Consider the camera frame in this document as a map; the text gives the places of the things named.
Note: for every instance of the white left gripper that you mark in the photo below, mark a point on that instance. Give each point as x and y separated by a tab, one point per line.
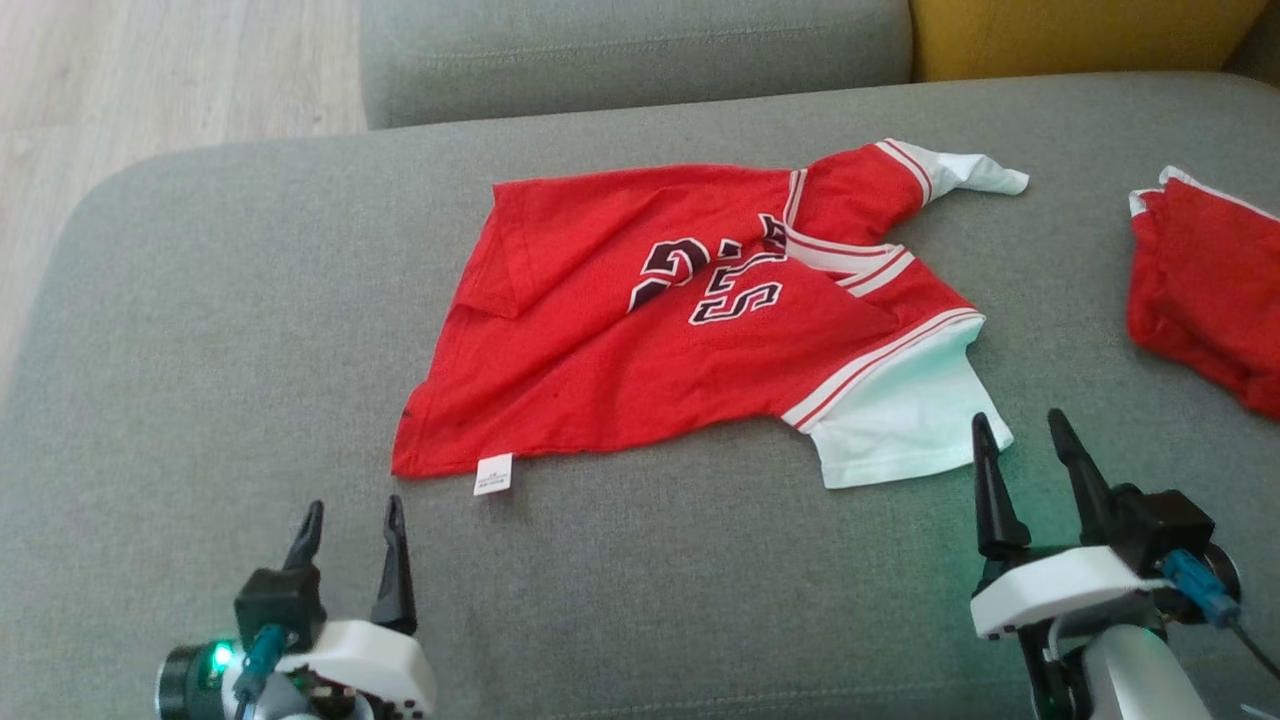
380	665

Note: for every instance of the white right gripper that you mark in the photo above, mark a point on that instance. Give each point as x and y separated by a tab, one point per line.
1060	590

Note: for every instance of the red shorts with white trim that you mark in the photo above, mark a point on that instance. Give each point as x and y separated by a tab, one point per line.
1210	290

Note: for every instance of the red white basketball jersey shirt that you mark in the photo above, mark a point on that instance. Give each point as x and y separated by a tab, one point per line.
620	380

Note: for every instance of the large grey sofa ottoman cushion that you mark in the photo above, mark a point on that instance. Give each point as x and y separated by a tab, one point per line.
200	400

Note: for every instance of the yellow sofa backrest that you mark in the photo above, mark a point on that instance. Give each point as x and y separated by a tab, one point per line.
1080	35

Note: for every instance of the grey sofa seat cushion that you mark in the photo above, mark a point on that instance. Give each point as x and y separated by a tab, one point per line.
630	60

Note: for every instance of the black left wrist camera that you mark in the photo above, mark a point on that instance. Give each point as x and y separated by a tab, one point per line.
280	600

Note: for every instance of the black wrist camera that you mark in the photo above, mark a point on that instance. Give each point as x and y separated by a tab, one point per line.
280	600
1165	525

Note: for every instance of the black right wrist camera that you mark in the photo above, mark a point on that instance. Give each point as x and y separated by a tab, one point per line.
1165	525

